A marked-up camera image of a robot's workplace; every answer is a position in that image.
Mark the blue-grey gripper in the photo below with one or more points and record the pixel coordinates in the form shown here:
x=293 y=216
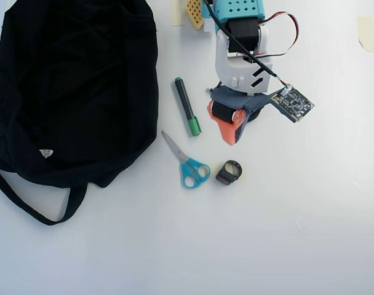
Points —
x=222 y=112

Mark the black and red bike light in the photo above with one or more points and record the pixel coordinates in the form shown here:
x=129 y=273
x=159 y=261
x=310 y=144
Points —
x=225 y=178

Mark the black fabric bag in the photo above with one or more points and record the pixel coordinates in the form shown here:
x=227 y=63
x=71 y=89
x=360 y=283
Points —
x=67 y=92

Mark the black and green marker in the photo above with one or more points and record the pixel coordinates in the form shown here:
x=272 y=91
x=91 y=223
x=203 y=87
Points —
x=187 y=104

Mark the yellow perforated base block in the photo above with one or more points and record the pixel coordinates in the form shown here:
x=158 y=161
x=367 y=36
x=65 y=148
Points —
x=194 y=13

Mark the bare camera circuit board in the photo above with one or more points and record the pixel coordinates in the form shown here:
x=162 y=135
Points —
x=293 y=104

